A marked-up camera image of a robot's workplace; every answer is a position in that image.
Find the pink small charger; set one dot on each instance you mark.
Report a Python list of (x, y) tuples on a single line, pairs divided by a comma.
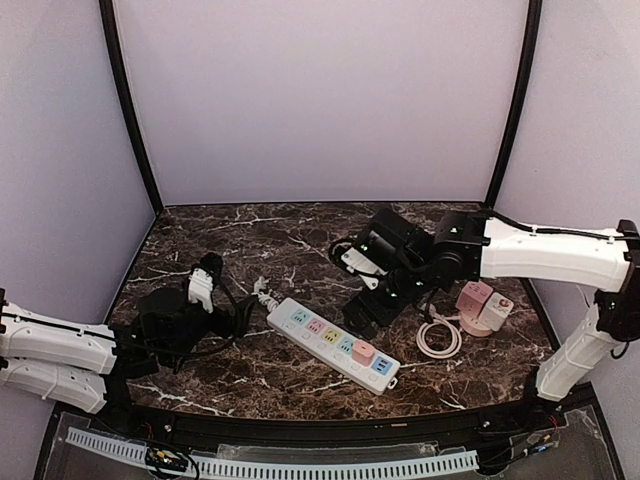
[(363, 353)]

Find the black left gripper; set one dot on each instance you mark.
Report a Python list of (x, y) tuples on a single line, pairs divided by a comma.
[(223, 320)]

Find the pink round socket hub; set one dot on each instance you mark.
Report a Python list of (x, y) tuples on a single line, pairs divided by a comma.
[(474, 327)]

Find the black right corner post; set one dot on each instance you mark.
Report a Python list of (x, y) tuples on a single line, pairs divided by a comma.
[(521, 83)]

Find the pink cube socket adapter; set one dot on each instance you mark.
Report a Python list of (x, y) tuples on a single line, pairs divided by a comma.
[(473, 297)]

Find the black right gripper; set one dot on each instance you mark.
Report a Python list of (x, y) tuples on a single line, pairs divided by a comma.
[(364, 310)]

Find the black front table rail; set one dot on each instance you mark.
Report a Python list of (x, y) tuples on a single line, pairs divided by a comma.
[(474, 427)]

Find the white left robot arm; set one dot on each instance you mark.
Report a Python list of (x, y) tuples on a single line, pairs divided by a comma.
[(89, 366)]

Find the white slotted cable duct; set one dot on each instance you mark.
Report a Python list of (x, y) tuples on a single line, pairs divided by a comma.
[(417, 461)]

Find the black corner post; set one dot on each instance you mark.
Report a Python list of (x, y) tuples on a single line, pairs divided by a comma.
[(128, 110), (521, 83)]

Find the white multicolour power strip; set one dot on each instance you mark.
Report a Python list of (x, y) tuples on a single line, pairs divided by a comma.
[(332, 346)]

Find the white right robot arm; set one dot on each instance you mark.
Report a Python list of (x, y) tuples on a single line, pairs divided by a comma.
[(406, 263)]

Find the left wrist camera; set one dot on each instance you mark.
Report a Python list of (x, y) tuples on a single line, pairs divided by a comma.
[(203, 279)]

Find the black left corner post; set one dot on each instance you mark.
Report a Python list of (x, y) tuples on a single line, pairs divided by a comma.
[(128, 110)]

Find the white cube socket adapter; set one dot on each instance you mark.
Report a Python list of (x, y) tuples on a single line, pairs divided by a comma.
[(495, 312)]

